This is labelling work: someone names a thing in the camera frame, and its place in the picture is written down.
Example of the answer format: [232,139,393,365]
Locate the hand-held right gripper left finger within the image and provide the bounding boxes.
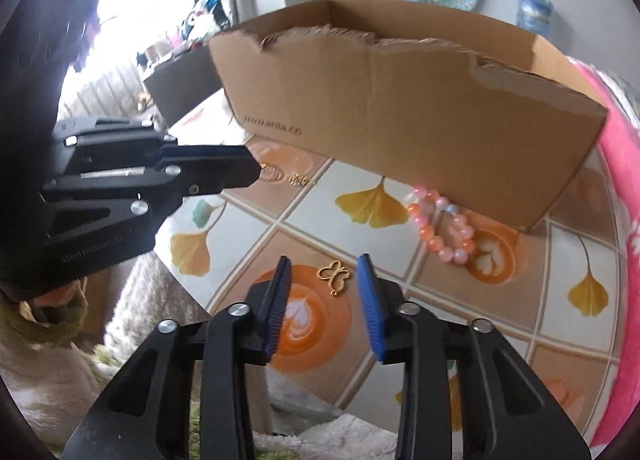
[62,255,293,460]

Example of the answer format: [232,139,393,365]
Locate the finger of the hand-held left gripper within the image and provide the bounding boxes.
[42,160,263,261]
[52,117,256,176]

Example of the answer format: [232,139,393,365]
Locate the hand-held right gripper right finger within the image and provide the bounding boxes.
[356,253,593,460]

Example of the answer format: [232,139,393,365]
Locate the gold butterfly charm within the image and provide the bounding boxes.
[316,260,353,297]

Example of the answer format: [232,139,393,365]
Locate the pink bead bracelet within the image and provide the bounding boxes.
[404,183,478,266]

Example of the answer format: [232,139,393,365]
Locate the brown cardboard box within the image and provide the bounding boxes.
[207,0,610,233]

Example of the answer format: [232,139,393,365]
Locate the person's left hand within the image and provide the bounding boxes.
[20,283,88,323]

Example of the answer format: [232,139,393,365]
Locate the black board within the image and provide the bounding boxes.
[142,45,223,127]

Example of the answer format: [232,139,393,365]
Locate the ginkgo print tablecloth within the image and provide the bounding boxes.
[152,90,631,421]

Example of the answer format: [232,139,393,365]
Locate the pile of clothes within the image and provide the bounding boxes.
[135,0,236,66]

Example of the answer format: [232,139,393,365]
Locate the white and green fleece clothing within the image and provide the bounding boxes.
[0,253,401,460]

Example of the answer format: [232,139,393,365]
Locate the pink floral blanket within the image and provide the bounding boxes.
[570,58,640,451]

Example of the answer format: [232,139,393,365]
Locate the blue water jug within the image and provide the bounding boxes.
[516,0,555,36]

